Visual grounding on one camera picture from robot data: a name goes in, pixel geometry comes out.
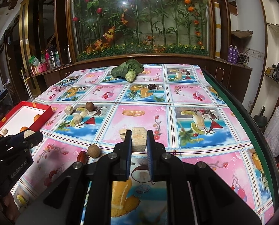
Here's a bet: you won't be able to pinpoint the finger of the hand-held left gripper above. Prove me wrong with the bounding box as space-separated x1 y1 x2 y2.
20 131 43 149
0 132 26 153

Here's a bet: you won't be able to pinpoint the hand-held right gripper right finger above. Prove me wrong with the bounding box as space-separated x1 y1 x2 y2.
147 129 263 225

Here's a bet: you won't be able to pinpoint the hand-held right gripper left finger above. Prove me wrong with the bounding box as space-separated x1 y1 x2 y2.
15 129 133 225

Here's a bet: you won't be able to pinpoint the red box with white inside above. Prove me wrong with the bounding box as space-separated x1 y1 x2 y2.
0 101 54 141

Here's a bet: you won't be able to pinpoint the round tan fruit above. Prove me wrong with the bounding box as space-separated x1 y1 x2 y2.
87 145 101 158

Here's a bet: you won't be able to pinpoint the red date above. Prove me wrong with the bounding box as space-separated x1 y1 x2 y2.
77 151 88 163

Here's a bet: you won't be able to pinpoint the person's left hand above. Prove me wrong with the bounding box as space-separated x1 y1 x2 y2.
0 192 21 223

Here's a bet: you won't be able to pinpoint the fruit printed tablecloth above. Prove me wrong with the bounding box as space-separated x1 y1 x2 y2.
10 63 278 225

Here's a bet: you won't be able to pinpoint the white pole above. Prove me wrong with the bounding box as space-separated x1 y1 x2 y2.
24 75 34 102

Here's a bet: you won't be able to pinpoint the pink containers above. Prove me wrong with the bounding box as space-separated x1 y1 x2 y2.
32 63 48 74

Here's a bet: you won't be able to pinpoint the steel thermos flask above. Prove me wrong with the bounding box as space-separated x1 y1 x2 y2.
64 45 72 64
48 45 57 69

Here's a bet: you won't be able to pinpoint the green leafy vegetable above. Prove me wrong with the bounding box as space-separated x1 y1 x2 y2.
110 58 145 83

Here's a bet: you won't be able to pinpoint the wooden counter cabinet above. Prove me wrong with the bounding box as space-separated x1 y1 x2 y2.
29 54 252 104

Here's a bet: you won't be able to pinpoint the dark metal pot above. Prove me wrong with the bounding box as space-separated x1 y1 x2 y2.
253 106 269 129

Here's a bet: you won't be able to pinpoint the white plastic bag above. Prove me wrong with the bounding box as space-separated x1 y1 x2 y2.
264 96 279 157

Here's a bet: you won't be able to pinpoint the glass artificial flower display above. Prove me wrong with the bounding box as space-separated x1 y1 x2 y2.
67 0 215 62

